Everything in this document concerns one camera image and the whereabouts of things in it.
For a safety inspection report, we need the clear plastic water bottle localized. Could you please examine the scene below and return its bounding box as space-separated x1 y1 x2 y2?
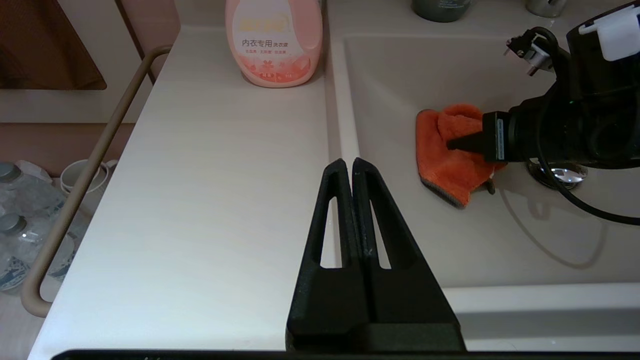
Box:
0 212 77 292
0 161 66 217

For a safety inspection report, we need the pink detergent pump bottle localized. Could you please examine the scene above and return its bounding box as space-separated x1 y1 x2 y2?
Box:
225 0 324 89

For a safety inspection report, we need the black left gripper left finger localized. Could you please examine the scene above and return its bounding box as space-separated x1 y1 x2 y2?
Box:
286 159 371 338

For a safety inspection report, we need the white mug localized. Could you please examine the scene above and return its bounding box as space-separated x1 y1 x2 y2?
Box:
60 159 118 194

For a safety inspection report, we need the dark grey soap dispenser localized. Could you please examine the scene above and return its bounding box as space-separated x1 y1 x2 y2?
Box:
411 0 472 23

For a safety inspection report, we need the beige towel rail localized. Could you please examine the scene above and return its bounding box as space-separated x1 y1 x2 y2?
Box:
21 46 173 318

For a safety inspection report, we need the chrome faucet body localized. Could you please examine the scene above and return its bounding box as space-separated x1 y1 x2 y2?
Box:
525 0 568 18

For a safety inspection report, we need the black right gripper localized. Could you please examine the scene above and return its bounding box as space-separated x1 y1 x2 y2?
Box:
446 90 640 168

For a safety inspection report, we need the chrome drain stopper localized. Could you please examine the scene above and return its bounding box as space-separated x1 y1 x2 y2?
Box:
527 161 590 191

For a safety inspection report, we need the orange microfibre cloth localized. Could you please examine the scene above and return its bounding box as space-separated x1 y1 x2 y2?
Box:
416 103 508 209

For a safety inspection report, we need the white ceramic sink basin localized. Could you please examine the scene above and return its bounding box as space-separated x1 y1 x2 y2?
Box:
325 0 640 351

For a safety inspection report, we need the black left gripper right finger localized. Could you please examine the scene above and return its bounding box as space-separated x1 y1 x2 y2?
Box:
352 157 459 324

